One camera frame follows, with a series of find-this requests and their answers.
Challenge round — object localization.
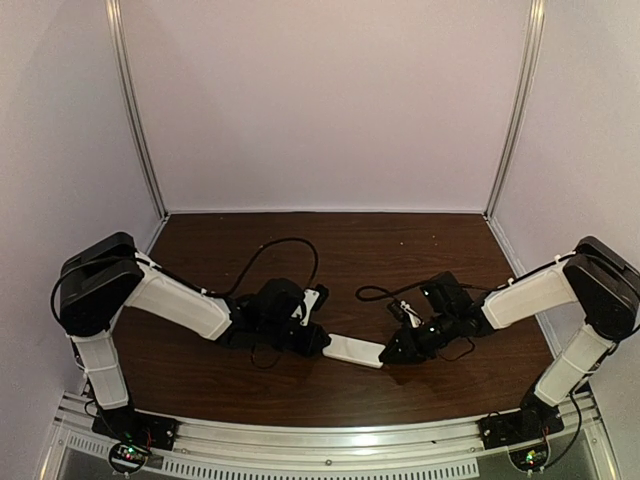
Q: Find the white remote control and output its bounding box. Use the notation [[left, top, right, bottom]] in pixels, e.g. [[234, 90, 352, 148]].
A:
[[322, 334, 385, 369]]

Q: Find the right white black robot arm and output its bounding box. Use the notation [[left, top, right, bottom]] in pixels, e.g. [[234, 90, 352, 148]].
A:
[[379, 236, 639, 423]]

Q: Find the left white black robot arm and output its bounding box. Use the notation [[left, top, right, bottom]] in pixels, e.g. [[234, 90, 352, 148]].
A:
[[49, 232, 330, 437]]

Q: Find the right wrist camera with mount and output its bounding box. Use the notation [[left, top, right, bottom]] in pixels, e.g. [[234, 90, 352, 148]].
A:
[[387, 299, 423, 328]]

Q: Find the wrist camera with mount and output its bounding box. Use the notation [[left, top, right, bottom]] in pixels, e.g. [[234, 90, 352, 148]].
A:
[[292, 284, 329, 326], [387, 299, 423, 328]]

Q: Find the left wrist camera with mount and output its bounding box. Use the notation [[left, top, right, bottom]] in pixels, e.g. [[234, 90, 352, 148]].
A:
[[292, 284, 329, 326]]

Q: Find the right black sleeved cable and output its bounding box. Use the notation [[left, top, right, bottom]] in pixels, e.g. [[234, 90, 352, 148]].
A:
[[355, 282, 501, 304]]

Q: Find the black sleeved cable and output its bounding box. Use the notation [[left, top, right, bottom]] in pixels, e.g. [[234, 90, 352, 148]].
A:
[[49, 239, 320, 321], [355, 282, 501, 304]]

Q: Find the left black sleeved cable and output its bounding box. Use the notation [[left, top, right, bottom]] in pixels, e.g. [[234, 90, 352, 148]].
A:
[[49, 239, 320, 321]]

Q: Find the front aluminium rail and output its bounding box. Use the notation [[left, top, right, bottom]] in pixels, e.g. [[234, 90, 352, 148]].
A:
[[34, 392, 622, 479]]

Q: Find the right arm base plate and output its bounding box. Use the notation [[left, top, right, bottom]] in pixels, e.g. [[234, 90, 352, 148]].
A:
[[477, 410, 564, 450]]

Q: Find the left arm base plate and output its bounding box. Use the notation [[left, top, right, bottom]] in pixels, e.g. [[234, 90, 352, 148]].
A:
[[91, 408, 178, 451]]

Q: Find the right aluminium frame post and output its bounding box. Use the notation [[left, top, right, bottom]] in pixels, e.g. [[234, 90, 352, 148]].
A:
[[483, 0, 547, 219]]

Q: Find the aluminium frame post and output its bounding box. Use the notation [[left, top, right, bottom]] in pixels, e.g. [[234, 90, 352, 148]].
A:
[[105, 0, 169, 219], [483, 0, 547, 219]]

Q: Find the left aluminium frame post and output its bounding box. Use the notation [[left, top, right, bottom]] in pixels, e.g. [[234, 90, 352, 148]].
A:
[[105, 0, 169, 219]]

